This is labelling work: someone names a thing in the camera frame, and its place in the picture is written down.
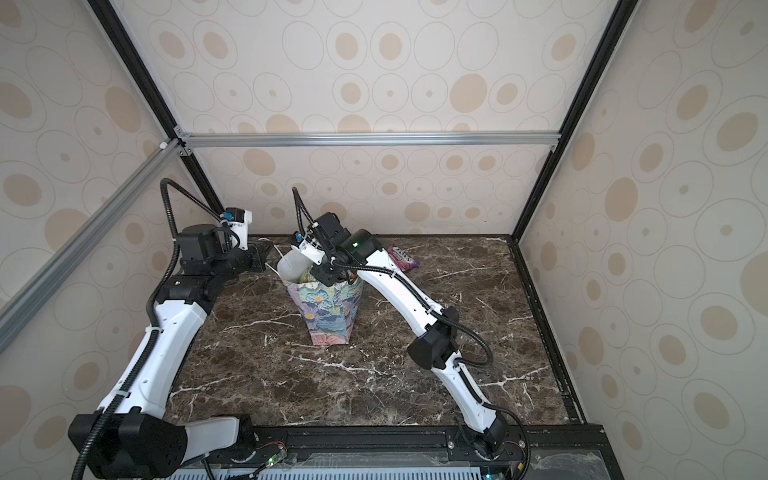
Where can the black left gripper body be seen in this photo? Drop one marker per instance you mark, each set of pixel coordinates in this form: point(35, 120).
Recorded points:
point(250, 259)

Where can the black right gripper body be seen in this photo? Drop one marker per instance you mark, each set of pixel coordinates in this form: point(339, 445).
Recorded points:
point(327, 271)

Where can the floral paper bag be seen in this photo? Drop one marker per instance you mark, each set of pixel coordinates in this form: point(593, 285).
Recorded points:
point(328, 311)

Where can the purple pink snack bag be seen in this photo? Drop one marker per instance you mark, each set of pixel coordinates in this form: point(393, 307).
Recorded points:
point(402, 260)

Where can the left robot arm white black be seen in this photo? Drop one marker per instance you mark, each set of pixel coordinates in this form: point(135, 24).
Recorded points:
point(201, 266)

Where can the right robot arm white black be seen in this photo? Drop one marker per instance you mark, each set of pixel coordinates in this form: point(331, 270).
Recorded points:
point(442, 344)

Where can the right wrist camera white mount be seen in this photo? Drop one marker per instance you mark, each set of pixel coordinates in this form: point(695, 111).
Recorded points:
point(308, 248)

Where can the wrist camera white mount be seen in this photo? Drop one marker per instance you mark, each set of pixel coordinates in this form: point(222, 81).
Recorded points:
point(238, 221)
point(308, 248)

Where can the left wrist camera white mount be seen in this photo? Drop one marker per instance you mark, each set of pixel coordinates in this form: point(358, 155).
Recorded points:
point(238, 221)

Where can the silver aluminium rail back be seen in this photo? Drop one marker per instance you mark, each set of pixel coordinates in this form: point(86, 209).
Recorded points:
point(385, 139)

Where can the silver aluminium rail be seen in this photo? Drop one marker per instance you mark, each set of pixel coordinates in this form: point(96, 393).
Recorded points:
point(23, 307)
point(385, 139)

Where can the silver aluminium rail left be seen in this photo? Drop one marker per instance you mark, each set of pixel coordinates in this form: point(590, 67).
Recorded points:
point(23, 307)

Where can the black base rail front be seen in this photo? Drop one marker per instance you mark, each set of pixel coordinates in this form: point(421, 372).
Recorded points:
point(384, 447)

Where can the black corner frame post left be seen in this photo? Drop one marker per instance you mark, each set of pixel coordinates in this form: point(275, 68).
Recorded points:
point(107, 16)

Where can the black corner frame post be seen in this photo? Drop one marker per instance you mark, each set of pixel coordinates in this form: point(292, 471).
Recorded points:
point(606, 46)
point(107, 16)

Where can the black corner frame post right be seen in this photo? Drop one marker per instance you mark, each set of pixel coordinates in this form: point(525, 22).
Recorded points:
point(606, 46)

